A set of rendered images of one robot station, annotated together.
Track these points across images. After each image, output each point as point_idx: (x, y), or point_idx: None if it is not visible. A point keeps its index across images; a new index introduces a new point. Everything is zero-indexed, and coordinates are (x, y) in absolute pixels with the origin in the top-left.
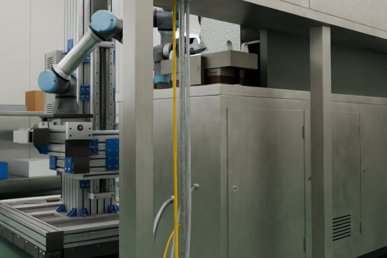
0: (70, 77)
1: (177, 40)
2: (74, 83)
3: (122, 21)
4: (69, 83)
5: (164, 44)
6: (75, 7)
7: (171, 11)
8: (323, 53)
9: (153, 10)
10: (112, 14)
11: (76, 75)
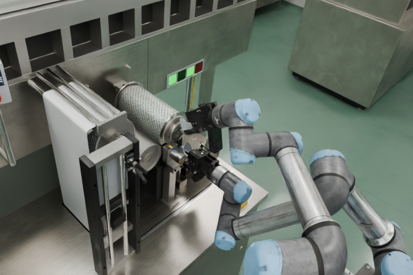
0: (365, 238)
1: (212, 157)
2: (377, 269)
3: (314, 179)
4: (374, 258)
5: (230, 172)
6: None
7: (264, 240)
8: None
9: (310, 236)
10: (318, 155)
11: (384, 268)
